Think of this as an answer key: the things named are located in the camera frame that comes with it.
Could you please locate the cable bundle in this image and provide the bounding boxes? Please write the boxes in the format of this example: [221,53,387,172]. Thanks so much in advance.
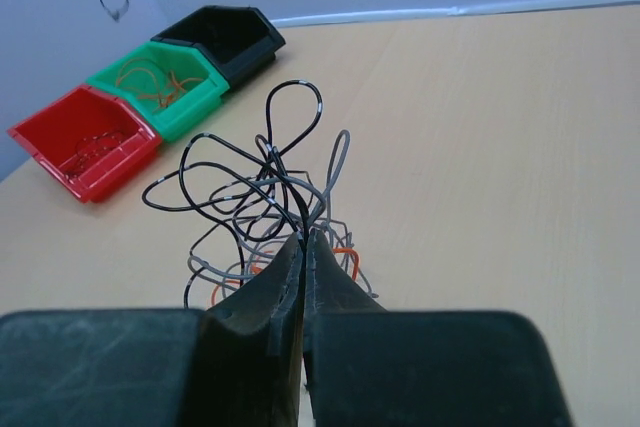
[141,79,379,311]

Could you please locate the black plastic bin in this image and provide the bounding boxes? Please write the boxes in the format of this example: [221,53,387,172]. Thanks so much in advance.
[152,5,286,90]

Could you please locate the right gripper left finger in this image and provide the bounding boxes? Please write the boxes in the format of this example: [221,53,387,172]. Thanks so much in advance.
[1,235,304,426]

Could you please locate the green plastic bin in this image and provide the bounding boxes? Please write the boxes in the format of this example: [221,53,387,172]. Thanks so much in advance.
[87,41,230,142]

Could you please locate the black wires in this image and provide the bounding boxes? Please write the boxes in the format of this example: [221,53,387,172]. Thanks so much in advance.
[69,130,126,179]

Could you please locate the red plastic bin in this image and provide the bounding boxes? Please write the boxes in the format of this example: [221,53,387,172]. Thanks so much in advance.
[7,84,163,203]

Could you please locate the orange wire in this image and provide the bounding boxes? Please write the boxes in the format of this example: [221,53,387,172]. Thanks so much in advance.
[114,57,207,116]

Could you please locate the aluminium table frame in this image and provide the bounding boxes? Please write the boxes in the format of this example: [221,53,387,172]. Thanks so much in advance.
[271,0,639,28]

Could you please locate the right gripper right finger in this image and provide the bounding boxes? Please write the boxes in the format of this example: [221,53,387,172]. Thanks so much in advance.
[304,231,573,426]

